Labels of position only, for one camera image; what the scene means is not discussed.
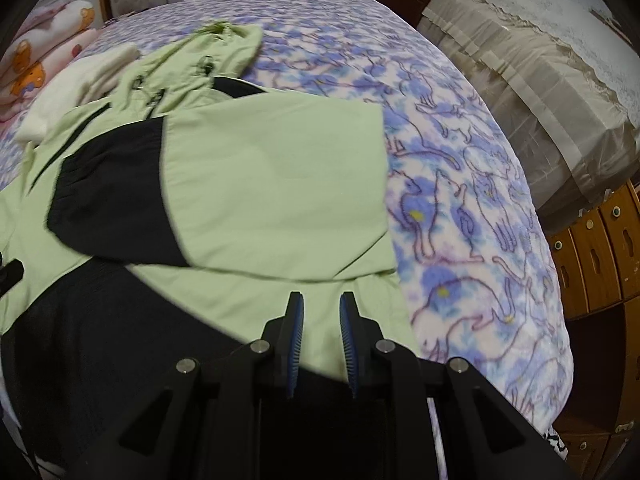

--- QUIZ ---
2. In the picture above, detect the white folded cloth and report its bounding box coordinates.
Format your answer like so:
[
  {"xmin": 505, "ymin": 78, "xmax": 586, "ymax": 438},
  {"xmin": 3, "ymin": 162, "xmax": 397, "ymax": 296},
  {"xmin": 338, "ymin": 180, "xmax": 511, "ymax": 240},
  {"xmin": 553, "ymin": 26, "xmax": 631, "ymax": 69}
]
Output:
[{"xmin": 14, "ymin": 42, "xmax": 141, "ymax": 143}]

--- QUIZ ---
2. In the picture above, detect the pink bear print quilt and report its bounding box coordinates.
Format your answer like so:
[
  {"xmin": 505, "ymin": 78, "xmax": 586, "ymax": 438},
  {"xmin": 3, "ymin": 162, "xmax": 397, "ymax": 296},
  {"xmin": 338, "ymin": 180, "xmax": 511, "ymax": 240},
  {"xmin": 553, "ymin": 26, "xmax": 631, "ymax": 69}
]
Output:
[{"xmin": 0, "ymin": 0, "xmax": 98, "ymax": 123}]

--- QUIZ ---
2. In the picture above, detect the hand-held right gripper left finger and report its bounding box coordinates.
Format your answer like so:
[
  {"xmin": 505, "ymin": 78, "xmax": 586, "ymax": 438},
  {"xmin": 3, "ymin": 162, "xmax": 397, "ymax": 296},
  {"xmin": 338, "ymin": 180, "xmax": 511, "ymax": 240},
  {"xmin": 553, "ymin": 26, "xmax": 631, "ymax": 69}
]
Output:
[{"xmin": 65, "ymin": 291, "xmax": 306, "ymax": 480}]

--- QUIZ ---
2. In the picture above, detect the blue cat print blanket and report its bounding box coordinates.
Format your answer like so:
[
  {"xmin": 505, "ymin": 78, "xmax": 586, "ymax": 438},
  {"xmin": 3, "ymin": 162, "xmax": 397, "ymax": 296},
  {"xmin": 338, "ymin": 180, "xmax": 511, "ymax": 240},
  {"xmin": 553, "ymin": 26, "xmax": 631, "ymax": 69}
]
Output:
[{"xmin": 0, "ymin": 0, "xmax": 573, "ymax": 467}]

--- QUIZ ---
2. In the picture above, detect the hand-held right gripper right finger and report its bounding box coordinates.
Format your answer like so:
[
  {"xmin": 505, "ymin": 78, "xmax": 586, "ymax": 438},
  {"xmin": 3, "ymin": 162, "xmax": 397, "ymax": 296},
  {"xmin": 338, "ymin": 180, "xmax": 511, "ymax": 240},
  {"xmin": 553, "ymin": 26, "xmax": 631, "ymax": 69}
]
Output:
[{"xmin": 338, "ymin": 290, "xmax": 577, "ymax": 480}]

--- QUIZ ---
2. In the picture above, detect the wooden drawer cabinet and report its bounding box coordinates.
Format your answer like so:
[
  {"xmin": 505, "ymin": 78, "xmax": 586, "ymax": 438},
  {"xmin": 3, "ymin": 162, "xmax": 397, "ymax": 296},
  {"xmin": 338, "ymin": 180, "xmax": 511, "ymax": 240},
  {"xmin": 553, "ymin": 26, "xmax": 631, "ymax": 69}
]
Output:
[{"xmin": 545, "ymin": 175, "xmax": 640, "ymax": 461}]

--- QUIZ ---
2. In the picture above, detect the beige lace covered furniture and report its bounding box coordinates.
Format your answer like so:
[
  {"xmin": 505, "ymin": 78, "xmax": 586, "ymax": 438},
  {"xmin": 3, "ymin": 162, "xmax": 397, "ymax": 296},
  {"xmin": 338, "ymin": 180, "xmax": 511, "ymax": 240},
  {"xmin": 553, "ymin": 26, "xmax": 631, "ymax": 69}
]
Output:
[{"xmin": 417, "ymin": 0, "xmax": 640, "ymax": 211}]

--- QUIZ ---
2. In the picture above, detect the black white patterned cloth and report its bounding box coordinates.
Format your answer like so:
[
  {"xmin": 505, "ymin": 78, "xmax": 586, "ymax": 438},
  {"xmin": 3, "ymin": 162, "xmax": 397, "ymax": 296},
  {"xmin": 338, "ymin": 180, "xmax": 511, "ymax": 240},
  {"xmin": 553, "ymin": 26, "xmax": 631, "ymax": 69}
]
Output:
[{"xmin": 542, "ymin": 425, "xmax": 569, "ymax": 463}]

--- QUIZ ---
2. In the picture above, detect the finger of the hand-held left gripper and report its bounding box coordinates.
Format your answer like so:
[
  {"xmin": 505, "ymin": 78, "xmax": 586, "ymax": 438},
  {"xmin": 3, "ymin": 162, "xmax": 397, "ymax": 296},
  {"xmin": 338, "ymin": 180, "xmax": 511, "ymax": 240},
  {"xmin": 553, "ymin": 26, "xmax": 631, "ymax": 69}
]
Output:
[{"xmin": 0, "ymin": 259, "xmax": 25, "ymax": 297}]

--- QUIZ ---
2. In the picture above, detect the green and black jacket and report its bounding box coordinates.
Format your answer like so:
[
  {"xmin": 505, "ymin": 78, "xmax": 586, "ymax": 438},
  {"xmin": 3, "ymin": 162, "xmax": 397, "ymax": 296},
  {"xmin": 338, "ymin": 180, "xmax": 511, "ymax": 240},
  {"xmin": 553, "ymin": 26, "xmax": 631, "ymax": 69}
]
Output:
[{"xmin": 0, "ymin": 20, "xmax": 422, "ymax": 468}]

